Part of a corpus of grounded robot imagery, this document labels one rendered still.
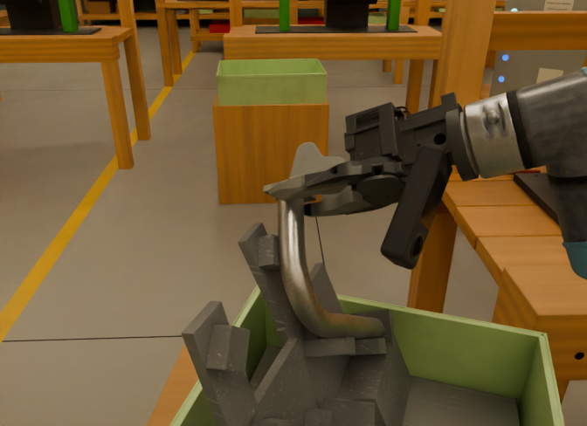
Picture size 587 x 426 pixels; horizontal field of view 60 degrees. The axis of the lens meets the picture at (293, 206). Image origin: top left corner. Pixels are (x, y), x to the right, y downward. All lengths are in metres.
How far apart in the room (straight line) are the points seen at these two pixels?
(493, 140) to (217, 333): 0.29
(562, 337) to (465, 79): 0.67
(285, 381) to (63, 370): 1.69
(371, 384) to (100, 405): 1.43
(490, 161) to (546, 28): 1.02
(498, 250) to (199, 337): 0.79
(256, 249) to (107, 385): 1.55
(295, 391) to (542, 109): 0.37
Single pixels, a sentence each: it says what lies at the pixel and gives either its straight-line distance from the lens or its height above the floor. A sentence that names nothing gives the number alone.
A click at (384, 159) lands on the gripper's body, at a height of 1.24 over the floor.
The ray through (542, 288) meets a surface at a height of 0.90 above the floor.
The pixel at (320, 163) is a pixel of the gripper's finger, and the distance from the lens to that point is 0.54.
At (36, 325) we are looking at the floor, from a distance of 2.45.
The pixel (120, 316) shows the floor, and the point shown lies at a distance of 2.36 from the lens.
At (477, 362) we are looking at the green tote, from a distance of 0.81.
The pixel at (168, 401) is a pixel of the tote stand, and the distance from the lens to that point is 0.88.
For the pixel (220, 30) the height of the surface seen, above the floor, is 0.31.
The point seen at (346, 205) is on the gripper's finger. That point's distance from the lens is 0.57.
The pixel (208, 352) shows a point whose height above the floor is 1.14.
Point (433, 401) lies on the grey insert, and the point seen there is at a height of 0.85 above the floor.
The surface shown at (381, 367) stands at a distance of 0.72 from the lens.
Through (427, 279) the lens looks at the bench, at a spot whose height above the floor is 0.53.
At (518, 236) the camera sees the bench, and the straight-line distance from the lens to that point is 1.18.
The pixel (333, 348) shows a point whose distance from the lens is 0.61.
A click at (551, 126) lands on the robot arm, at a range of 0.49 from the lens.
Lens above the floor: 1.43
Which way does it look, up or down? 27 degrees down
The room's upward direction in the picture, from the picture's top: straight up
